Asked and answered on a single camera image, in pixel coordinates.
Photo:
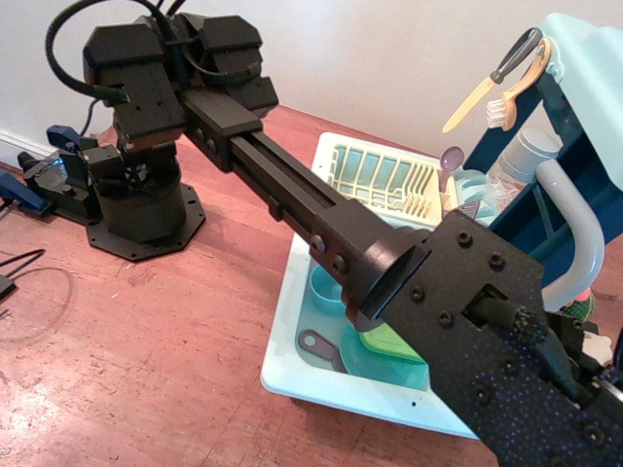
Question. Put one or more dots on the black carbon gripper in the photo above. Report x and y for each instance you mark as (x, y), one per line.
(470, 305)

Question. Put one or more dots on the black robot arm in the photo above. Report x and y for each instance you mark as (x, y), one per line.
(159, 91)

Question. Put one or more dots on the green net toy fruit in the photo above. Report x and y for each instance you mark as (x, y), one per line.
(581, 307)

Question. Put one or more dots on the dark blue toy shelf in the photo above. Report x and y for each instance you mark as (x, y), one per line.
(532, 222)

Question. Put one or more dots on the green square toy plate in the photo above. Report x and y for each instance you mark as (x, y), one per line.
(386, 341)

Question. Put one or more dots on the teal toy plate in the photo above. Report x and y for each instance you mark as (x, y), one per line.
(361, 362)

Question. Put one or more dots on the grey toy faucet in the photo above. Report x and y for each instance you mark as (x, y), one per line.
(586, 232)

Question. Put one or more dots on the purple toy spatula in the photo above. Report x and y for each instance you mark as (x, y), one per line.
(470, 208)

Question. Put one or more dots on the clear bottle grey cap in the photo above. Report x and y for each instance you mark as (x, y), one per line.
(515, 167)

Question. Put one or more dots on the light blue toy sink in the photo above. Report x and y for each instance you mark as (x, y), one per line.
(291, 371)

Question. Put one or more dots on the teal toy cup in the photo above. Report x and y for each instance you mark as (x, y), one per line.
(326, 292)

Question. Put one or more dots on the cream yellow dish rack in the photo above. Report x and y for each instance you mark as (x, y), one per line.
(401, 187)

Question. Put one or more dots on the purple toy spoon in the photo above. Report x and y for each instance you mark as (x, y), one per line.
(451, 159)

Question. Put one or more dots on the tan toy dish brush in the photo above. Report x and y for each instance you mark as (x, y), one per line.
(503, 113)

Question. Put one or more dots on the light blue toy cabinet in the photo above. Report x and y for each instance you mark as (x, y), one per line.
(586, 63)

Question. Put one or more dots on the blue clamp on table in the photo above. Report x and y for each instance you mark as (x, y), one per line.
(64, 138)

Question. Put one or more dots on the blue clamp far left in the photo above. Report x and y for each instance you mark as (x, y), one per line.
(26, 200)

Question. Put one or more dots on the toy knife grey handle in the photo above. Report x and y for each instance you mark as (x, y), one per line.
(516, 55)

